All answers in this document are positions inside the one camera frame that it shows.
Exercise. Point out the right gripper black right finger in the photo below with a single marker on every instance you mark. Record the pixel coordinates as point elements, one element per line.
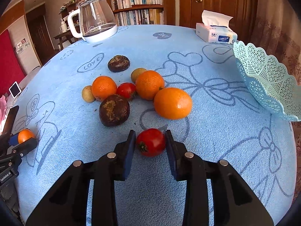
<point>234,202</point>

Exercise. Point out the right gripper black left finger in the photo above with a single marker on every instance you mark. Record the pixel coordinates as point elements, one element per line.
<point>65,203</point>

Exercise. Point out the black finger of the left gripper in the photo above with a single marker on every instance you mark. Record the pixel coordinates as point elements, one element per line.
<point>10,120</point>
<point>25,147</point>

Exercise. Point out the small orange mandarin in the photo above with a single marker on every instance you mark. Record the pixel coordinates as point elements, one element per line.
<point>25,135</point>

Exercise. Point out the dark brown round fruit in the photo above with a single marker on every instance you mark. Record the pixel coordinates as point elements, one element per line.
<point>118,63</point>
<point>114,110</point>

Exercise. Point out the blue patterned tablecloth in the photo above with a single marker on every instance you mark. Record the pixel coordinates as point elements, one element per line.
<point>225,122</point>

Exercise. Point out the small tan round fruit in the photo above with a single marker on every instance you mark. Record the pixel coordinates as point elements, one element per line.
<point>136,73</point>
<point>87,94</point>

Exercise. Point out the dark wooden side door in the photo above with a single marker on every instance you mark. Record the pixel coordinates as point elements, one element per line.
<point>39,34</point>

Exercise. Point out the small wooden side table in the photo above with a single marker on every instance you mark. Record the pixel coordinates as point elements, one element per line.
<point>65,36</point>

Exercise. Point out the small red tomato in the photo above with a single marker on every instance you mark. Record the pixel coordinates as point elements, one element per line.
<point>126,90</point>

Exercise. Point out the large orange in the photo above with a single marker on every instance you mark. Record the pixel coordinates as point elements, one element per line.
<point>173,103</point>

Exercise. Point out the light blue lattice fruit basket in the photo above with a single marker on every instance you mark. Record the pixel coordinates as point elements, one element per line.
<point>268,81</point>

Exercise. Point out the wooden bookshelf with books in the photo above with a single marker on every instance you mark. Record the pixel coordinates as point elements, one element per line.
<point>138,12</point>

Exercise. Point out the white tissue pack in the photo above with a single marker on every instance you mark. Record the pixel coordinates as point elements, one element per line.
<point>215,28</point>

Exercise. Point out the patterned brown curtain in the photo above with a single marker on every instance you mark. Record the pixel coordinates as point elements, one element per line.
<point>277,30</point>

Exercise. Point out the brown wooden door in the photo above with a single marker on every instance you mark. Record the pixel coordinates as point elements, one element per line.
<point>243,13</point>

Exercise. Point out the glass kettle white handle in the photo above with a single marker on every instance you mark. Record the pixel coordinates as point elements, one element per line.
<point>93,21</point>

